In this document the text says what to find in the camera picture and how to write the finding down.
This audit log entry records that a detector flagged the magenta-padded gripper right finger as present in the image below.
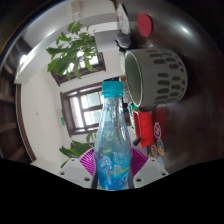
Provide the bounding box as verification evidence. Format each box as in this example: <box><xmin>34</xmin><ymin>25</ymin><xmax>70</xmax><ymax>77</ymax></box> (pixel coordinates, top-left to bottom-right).
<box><xmin>130</xmin><ymin>147</ymin><xmax>170</xmax><ymax>189</ymax></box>

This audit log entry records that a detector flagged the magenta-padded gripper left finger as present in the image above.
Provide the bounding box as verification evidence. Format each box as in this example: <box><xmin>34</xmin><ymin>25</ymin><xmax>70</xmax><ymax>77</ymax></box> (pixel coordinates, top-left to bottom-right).
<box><xmin>59</xmin><ymin>147</ymin><xmax>99</xmax><ymax>189</ymax></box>

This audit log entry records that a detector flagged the clear blue-capped drink bottle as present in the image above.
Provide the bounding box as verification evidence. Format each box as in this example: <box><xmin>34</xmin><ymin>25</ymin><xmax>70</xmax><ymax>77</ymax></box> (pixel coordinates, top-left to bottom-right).
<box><xmin>93</xmin><ymin>80</ymin><xmax>134</xmax><ymax>191</ymax></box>

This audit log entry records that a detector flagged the small green leafy plant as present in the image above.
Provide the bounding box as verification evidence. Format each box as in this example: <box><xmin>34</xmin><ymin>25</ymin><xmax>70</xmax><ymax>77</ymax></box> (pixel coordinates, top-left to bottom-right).
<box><xmin>58</xmin><ymin>131</ymin><xmax>98</xmax><ymax>169</ymax></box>

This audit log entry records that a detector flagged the red box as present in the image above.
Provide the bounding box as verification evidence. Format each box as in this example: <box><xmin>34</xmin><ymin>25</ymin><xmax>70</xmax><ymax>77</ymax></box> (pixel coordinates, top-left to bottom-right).
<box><xmin>132</xmin><ymin>109</ymin><xmax>157</xmax><ymax>149</ymax></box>

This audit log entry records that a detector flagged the dark wooden shelf unit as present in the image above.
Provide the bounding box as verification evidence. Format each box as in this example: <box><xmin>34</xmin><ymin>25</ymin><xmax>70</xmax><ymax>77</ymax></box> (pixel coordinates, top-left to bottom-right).
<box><xmin>0</xmin><ymin>63</ymin><xmax>37</xmax><ymax>163</ymax></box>

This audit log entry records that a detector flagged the grey patterned ceramic mug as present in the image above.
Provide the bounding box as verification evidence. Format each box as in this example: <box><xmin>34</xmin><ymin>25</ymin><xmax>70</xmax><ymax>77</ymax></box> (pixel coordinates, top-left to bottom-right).
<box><xmin>123</xmin><ymin>48</ymin><xmax>189</xmax><ymax>109</ymax></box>

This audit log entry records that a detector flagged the tall green leafy plant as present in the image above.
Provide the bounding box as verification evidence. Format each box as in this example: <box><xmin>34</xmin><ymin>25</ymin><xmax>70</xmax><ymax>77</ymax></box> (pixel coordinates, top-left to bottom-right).
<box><xmin>45</xmin><ymin>21</ymin><xmax>100</xmax><ymax>81</ymax></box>

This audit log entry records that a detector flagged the dark grey round object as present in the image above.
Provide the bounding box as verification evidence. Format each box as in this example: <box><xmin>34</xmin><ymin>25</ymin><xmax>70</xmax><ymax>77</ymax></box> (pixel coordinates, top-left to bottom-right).
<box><xmin>114</xmin><ymin>32</ymin><xmax>133</xmax><ymax>52</ymax></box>

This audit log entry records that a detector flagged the flat round red coaster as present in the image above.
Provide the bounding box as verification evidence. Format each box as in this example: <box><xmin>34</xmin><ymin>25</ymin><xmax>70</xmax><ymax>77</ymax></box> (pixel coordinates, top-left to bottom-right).
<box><xmin>136</xmin><ymin>12</ymin><xmax>154</xmax><ymax>38</ymax></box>

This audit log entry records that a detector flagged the white printed card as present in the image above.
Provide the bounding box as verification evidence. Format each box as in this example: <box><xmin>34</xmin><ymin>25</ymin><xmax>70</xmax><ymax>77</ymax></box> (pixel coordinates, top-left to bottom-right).
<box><xmin>115</xmin><ymin>2</ymin><xmax>132</xmax><ymax>35</ymax></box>

